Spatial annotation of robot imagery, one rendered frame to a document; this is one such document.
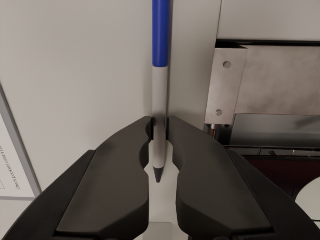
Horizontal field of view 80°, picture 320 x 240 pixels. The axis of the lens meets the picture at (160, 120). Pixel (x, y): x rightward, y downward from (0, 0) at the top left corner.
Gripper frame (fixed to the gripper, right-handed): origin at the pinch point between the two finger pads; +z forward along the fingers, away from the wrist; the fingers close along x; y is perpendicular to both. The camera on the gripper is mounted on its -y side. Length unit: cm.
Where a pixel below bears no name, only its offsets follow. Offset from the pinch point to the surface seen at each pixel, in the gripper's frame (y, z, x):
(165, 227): 13.3, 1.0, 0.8
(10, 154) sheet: 4.5, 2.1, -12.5
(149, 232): 13.3, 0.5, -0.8
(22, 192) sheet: 9.1, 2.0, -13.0
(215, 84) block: 0.0, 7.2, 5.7
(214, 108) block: 2.6, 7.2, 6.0
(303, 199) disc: 17.0, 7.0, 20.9
